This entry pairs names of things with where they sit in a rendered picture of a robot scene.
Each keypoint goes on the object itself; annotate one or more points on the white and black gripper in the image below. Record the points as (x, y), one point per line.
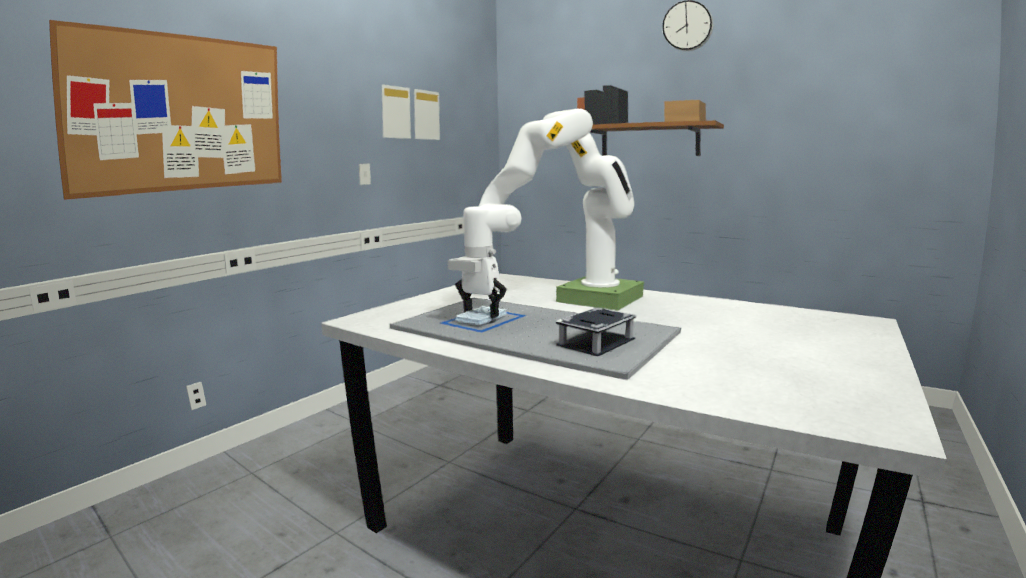
(484, 282)

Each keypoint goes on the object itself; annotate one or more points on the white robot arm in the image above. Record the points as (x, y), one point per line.
(615, 200)

